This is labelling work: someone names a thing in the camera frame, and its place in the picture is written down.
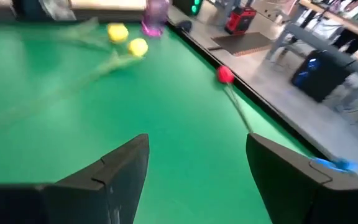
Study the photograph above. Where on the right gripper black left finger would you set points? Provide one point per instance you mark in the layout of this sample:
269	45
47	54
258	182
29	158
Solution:
104	193

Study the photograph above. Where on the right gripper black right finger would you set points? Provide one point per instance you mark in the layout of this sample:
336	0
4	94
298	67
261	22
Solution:
297	193

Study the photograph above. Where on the red tulip flower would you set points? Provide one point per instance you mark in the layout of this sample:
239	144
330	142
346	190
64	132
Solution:
225	74

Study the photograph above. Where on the yellow tulip flower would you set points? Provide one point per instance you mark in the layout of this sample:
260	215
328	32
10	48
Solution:
138	47
117	32

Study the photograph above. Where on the purple ribbed glass vase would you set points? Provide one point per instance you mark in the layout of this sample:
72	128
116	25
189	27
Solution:
154	18

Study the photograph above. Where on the black computer blue light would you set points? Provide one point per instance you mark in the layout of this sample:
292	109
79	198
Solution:
319	76

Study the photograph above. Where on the dark floor mat striped edge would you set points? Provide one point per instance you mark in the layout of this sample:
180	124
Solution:
244	43

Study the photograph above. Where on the person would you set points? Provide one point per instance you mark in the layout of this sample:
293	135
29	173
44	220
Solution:
323	29

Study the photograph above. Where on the red and black box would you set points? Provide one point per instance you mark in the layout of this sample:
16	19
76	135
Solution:
240	20

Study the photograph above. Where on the black table edge clip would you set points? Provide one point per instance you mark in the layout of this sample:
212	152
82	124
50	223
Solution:
184	26

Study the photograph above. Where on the wooden table side board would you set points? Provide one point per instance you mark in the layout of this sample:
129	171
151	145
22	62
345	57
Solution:
107	3

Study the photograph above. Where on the black computer green lights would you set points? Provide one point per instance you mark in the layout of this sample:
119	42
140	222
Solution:
186	6

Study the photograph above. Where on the black table border frame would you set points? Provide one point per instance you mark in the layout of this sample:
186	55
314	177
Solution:
275	114

